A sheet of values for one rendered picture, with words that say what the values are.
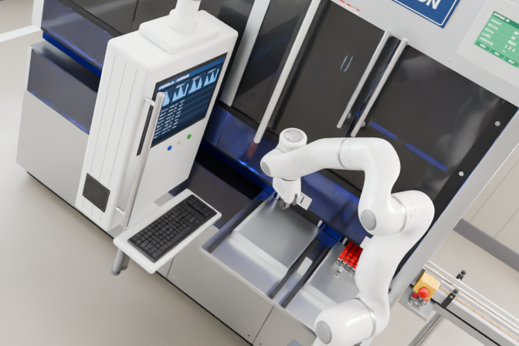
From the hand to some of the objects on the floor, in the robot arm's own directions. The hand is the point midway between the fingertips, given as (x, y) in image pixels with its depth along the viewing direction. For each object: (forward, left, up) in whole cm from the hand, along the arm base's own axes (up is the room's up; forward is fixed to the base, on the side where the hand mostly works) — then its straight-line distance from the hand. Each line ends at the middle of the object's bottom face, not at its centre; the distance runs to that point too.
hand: (285, 202), depth 203 cm
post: (+34, -49, -121) cm, 135 cm away
